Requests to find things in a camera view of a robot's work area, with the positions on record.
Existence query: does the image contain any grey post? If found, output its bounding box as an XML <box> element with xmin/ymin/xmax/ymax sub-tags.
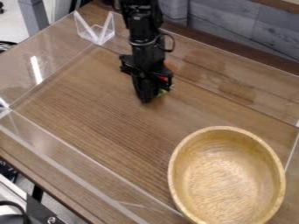
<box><xmin>17</xmin><ymin>0</ymin><xmax>49</xmax><ymax>36</ymax></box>

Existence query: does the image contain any brown wooden bowl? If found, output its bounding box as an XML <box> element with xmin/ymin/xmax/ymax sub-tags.
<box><xmin>166</xmin><ymin>126</ymin><xmax>285</xmax><ymax>224</ymax></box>

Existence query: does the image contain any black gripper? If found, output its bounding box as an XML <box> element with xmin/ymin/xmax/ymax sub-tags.
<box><xmin>117</xmin><ymin>42</ymin><xmax>174</xmax><ymax>103</ymax></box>

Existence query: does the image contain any black cable at lower left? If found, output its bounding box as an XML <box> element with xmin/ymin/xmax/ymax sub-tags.
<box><xmin>0</xmin><ymin>200</ymin><xmax>30</xmax><ymax>224</ymax></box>

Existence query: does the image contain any clear acrylic tray enclosure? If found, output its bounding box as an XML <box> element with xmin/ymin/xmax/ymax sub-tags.
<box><xmin>0</xmin><ymin>6</ymin><xmax>299</xmax><ymax>224</ymax></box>

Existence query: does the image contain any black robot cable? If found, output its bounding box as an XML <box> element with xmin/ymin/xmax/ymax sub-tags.
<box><xmin>156</xmin><ymin>32</ymin><xmax>176</xmax><ymax>54</ymax></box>

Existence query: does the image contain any black metal bracket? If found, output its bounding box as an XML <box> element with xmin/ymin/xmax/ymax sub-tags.
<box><xmin>25</xmin><ymin>195</ymin><xmax>66</xmax><ymax>224</ymax></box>

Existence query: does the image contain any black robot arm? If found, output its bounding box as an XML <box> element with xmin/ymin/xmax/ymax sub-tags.
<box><xmin>118</xmin><ymin>0</ymin><xmax>173</xmax><ymax>103</ymax></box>

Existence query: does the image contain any red toy with green stem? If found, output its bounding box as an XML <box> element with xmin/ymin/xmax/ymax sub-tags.
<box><xmin>157</xmin><ymin>76</ymin><xmax>168</xmax><ymax>97</ymax></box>

